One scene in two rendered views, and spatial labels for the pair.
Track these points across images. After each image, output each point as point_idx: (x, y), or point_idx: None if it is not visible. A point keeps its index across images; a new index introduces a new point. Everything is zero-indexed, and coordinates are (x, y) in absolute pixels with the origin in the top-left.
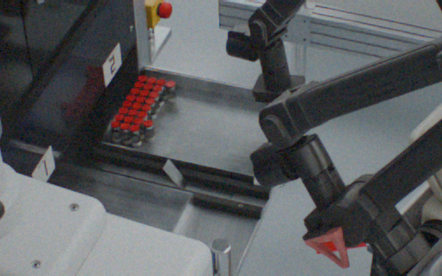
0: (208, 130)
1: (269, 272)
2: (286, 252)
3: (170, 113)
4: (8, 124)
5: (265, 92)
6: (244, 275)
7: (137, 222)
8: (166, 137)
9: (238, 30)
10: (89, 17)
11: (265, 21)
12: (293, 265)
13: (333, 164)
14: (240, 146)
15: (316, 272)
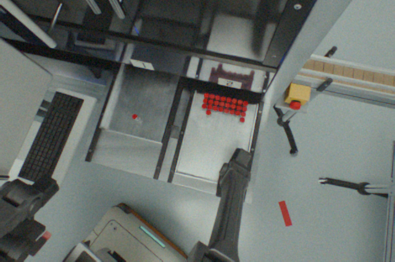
0: (217, 144)
1: (264, 180)
2: (277, 187)
3: (229, 123)
4: (104, 33)
5: (220, 175)
6: (261, 169)
7: (149, 118)
8: (210, 123)
9: (241, 154)
10: (210, 57)
11: (224, 173)
12: (270, 191)
13: (16, 228)
14: (206, 164)
15: (266, 202)
